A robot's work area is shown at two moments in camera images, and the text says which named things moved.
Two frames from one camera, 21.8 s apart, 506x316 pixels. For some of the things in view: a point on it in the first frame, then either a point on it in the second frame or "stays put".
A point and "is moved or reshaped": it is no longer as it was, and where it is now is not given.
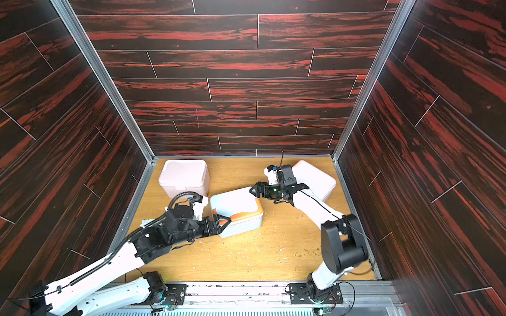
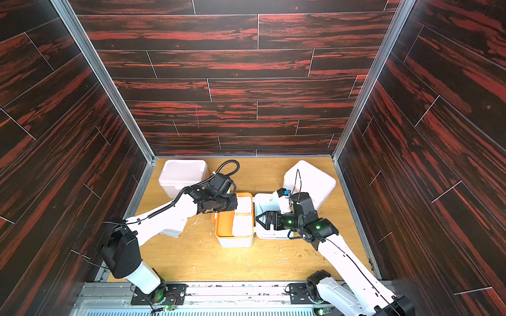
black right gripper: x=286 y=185 to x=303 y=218
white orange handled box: x=242 y=207 is moved or reshaped
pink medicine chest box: x=179 y=176 stays put
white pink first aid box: x=319 y=182 stays put
